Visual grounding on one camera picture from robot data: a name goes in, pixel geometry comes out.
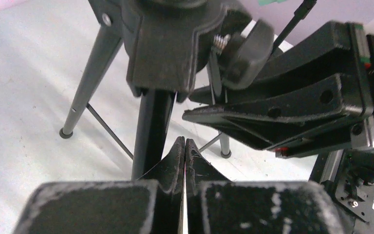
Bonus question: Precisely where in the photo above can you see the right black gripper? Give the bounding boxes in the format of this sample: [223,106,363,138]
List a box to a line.
[206,20,374,159]

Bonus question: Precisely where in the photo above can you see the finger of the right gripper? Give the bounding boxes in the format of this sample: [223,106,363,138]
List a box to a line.
[182,74,367,124]

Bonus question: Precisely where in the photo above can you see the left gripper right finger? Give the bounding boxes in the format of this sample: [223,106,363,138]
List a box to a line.
[185,139,345,234]

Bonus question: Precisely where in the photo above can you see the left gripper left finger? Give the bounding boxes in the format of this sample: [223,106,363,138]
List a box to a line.
[14,136,186,234]

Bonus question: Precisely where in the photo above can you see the black music stand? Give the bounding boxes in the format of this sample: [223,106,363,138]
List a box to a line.
[59,0,274,179]

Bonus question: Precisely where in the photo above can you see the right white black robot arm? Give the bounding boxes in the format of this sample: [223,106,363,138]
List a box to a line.
[183,21,374,234]

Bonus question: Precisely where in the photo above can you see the green toy microphone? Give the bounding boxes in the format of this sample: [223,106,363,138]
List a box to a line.
[258,0,287,6]

